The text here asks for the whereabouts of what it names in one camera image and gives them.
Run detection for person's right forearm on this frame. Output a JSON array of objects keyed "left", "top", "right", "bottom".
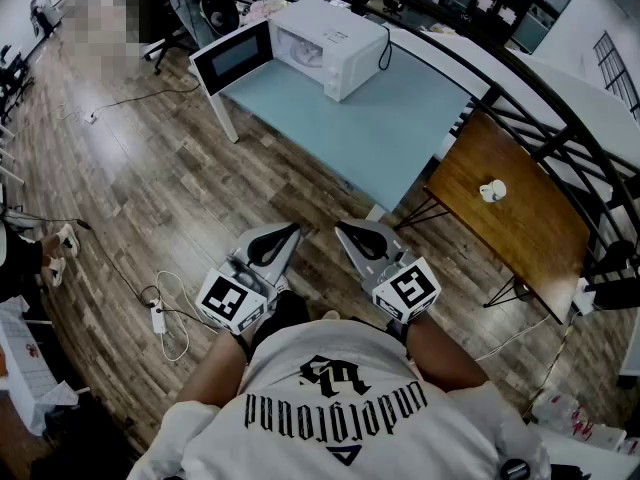
[{"left": 403, "top": 311, "right": 490, "bottom": 395}]

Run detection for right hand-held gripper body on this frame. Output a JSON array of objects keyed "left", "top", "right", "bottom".
[{"left": 359, "top": 252, "right": 442, "bottom": 325}]

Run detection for black office chair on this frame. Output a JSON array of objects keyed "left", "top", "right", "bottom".
[{"left": 141, "top": 15, "right": 199, "bottom": 77}]

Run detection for person's black shorts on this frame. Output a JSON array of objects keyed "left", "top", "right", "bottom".
[{"left": 248, "top": 289, "right": 312, "bottom": 352}]

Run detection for white plastic bag red print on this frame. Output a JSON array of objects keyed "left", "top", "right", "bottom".
[{"left": 530, "top": 386, "right": 627, "bottom": 453}]

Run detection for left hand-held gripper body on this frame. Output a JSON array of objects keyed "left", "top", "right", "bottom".
[{"left": 195, "top": 253, "right": 282, "bottom": 337}]

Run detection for white storage cart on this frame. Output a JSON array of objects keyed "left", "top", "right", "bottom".
[{"left": 0, "top": 297, "right": 80, "bottom": 438}]

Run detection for black rounded machine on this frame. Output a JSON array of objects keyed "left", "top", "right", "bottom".
[{"left": 198, "top": 0, "right": 240, "bottom": 40}]

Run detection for thin black floor cable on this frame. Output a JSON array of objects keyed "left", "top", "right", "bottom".
[{"left": 0, "top": 214, "right": 152, "bottom": 305}]

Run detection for black metal railing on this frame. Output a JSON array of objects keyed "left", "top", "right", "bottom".
[{"left": 224, "top": 0, "right": 640, "bottom": 312}]

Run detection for long white cable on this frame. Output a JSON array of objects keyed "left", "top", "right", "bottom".
[{"left": 473, "top": 311, "right": 552, "bottom": 363}]

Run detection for light blue table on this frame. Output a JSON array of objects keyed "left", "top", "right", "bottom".
[{"left": 212, "top": 42, "right": 475, "bottom": 224}]

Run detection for dark glass partition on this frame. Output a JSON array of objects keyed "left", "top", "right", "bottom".
[{"left": 439, "top": 0, "right": 585, "bottom": 58}]

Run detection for white microwave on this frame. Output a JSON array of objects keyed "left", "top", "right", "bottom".
[{"left": 188, "top": 0, "right": 391, "bottom": 103}]

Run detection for white power strip with cable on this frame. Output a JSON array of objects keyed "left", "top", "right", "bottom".
[{"left": 141, "top": 269, "right": 192, "bottom": 365}]

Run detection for brown wooden side table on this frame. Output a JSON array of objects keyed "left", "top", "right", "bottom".
[{"left": 394, "top": 109, "right": 593, "bottom": 326}]

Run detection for black window grate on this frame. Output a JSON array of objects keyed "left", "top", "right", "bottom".
[{"left": 593, "top": 29, "right": 640, "bottom": 115}]

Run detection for pink flower bouquet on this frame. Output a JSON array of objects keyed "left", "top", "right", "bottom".
[{"left": 244, "top": 0, "right": 286, "bottom": 22}]

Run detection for black strap buckle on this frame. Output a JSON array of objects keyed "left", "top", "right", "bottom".
[{"left": 499, "top": 457, "right": 532, "bottom": 480}]

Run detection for person's white printed t-shirt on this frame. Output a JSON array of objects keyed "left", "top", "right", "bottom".
[{"left": 130, "top": 317, "right": 552, "bottom": 480}]

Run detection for small white object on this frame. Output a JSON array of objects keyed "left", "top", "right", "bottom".
[{"left": 478, "top": 178, "right": 508, "bottom": 205}]

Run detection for person's left forearm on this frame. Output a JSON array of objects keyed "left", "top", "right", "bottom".
[{"left": 175, "top": 326, "right": 252, "bottom": 410}]

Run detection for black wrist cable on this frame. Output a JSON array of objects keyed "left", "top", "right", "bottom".
[{"left": 232, "top": 331, "right": 253, "bottom": 367}]

